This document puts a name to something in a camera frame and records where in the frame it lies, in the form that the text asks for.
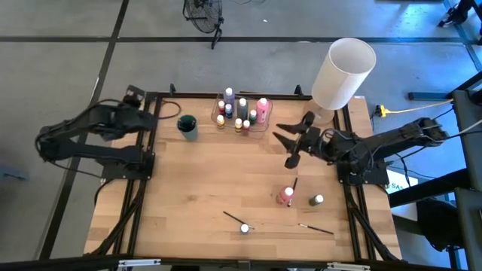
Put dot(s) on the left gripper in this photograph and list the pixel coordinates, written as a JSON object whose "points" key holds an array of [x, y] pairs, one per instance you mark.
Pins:
{"points": [[139, 118]]}

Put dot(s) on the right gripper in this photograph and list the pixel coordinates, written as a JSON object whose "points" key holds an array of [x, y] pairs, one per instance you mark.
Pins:
{"points": [[312, 141]]}

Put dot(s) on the large pink paint bottle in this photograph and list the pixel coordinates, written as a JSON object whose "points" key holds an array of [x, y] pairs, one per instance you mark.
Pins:
{"points": [[262, 111]]}

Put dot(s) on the small teal striped paint bottle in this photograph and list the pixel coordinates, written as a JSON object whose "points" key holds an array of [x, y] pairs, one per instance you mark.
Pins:
{"points": [[253, 116]]}

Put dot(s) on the small maroon striped paint bottle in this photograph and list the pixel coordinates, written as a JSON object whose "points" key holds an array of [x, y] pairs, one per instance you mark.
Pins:
{"points": [[246, 126]]}

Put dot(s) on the large bright red paint bottle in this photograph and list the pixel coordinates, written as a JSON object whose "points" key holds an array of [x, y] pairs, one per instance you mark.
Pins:
{"points": [[284, 197]]}

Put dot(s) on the olive green paint bottle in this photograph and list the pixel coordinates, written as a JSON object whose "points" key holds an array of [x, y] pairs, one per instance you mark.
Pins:
{"points": [[315, 200]]}

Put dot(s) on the small yellow striped paint bottle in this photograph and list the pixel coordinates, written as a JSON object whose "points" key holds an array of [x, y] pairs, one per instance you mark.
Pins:
{"points": [[238, 125]]}

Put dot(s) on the large grey-blue paint bottle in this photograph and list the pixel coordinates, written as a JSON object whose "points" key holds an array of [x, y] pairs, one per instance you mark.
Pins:
{"points": [[243, 110]]}

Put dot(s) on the small blue striped paint bottle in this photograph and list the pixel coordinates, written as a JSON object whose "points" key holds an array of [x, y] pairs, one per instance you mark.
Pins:
{"points": [[228, 112], [244, 228]]}

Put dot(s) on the small orange striped paint bottle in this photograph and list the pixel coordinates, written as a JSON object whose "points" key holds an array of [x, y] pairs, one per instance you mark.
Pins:
{"points": [[220, 122]]}

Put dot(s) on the large purple paint bottle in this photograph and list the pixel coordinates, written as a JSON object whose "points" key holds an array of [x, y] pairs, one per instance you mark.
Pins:
{"points": [[229, 99]]}

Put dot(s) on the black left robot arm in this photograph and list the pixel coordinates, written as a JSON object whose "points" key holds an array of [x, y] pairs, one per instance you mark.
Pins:
{"points": [[113, 116]]}

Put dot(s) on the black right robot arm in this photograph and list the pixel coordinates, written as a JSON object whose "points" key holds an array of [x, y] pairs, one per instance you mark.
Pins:
{"points": [[376, 145]]}

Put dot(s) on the clear plastic bin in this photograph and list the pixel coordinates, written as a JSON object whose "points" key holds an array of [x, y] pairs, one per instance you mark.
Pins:
{"points": [[269, 128]]}

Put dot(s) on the dark green plastic cup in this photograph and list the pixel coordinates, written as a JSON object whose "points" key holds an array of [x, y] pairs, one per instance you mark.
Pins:
{"points": [[187, 130]]}

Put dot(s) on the table lamp white shade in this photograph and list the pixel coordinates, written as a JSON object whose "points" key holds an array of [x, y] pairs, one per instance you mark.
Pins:
{"points": [[342, 75]]}

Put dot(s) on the black floor fan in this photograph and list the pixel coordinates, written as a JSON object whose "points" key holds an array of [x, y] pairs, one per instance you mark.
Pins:
{"points": [[217, 34]]}

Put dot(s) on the white printed box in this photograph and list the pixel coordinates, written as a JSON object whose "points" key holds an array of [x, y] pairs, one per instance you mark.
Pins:
{"points": [[403, 184]]}

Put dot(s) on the black round stool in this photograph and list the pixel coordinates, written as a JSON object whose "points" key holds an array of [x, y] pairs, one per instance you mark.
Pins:
{"points": [[438, 224]]}

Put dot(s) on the dark grey side cart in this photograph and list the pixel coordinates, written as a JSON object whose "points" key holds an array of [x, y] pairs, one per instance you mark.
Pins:
{"points": [[468, 143]]}

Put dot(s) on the person's leg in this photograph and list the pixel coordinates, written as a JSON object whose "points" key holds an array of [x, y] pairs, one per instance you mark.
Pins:
{"points": [[453, 13]]}

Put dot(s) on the black aluminium table frame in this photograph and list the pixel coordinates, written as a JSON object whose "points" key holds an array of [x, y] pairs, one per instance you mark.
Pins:
{"points": [[290, 97]]}

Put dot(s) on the silver frame bracket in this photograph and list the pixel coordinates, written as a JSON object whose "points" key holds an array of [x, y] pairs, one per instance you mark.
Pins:
{"points": [[139, 262], [348, 266]]}

